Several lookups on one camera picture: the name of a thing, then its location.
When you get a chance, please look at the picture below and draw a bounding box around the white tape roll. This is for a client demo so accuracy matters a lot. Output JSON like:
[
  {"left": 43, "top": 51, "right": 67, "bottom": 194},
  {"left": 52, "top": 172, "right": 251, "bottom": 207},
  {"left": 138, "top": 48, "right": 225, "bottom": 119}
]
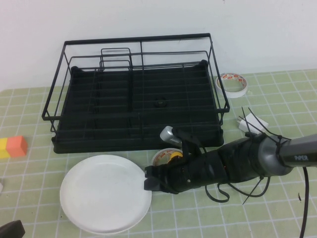
[
  {"left": 214, "top": 72, "right": 248, "bottom": 99},
  {"left": 151, "top": 148, "right": 184, "bottom": 167}
]

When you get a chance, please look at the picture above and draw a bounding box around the green grid table mat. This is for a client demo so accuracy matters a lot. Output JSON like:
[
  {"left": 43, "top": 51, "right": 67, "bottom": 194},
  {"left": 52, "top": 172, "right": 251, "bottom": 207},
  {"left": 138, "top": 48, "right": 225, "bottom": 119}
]
[{"left": 0, "top": 69, "right": 317, "bottom": 238}]

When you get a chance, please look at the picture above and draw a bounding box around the black zip tie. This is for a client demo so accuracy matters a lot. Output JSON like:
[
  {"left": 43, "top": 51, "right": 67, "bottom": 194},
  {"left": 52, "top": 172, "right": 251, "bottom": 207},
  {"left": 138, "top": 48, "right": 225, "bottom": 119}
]
[
  {"left": 241, "top": 106, "right": 256, "bottom": 159},
  {"left": 247, "top": 111, "right": 290, "bottom": 162},
  {"left": 243, "top": 175, "right": 264, "bottom": 205}
]

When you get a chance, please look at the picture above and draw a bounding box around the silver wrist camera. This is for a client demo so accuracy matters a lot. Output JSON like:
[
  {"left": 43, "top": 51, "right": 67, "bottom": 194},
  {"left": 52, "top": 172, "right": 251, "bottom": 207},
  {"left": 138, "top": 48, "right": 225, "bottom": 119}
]
[{"left": 159, "top": 125, "right": 185, "bottom": 149}]

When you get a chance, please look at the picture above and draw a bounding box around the thick black cable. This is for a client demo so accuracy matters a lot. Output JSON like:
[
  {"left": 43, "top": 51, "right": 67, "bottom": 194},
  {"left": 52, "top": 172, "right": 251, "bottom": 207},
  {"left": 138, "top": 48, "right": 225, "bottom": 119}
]
[{"left": 299, "top": 166, "right": 312, "bottom": 238}]

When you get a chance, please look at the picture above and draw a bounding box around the black wire dish rack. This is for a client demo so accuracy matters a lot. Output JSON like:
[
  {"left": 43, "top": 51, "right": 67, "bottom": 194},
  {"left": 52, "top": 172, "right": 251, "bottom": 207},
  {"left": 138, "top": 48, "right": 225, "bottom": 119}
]
[{"left": 42, "top": 33, "right": 230, "bottom": 139}]

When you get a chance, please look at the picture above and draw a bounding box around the thin black camera cable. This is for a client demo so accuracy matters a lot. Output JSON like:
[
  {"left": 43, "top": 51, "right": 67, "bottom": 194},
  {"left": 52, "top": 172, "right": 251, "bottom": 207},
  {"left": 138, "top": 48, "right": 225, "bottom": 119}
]
[{"left": 203, "top": 146, "right": 272, "bottom": 204}]

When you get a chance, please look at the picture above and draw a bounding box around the orange foam block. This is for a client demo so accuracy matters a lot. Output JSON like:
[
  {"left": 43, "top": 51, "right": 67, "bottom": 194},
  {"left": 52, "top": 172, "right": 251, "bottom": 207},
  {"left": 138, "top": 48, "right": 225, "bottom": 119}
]
[{"left": 6, "top": 135, "right": 28, "bottom": 157}]

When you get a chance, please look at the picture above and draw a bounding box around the black plastic drain tray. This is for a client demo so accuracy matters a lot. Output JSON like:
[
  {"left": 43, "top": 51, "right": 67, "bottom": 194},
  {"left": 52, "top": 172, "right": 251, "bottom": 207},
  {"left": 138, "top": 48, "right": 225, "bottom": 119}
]
[{"left": 51, "top": 59, "right": 225, "bottom": 155}]

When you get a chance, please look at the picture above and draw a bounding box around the white USB wall charger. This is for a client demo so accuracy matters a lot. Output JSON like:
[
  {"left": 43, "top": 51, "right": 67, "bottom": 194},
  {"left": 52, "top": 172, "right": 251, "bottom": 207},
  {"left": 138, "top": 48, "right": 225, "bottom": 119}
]
[{"left": 238, "top": 113, "right": 269, "bottom": 136}]

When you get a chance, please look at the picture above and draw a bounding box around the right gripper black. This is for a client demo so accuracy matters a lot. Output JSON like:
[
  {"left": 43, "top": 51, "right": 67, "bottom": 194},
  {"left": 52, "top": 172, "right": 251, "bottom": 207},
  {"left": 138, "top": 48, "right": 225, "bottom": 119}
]
[{"left": 143, "top": 151, "right": 223, "bottom": 195}]

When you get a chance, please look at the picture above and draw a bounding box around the white round plate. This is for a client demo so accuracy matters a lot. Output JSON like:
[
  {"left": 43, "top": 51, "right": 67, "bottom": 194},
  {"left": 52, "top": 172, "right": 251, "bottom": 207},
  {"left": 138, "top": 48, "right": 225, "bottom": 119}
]
[{"left": 59, "top": 155, "right": 153, "bottom": 235}]

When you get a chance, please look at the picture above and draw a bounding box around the yellow foam block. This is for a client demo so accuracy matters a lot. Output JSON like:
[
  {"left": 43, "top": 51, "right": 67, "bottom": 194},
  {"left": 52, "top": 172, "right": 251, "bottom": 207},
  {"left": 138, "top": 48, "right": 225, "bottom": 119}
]
[{"left": 0, "top": 137, "right": 10, "bottom": 159}]

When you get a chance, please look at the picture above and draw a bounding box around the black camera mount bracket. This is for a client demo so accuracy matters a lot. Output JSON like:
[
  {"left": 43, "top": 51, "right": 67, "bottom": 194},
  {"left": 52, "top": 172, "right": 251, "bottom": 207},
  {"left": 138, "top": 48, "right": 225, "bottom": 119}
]
[{"left": 173, "top": 128, "right": 203, "bottom": 162}]

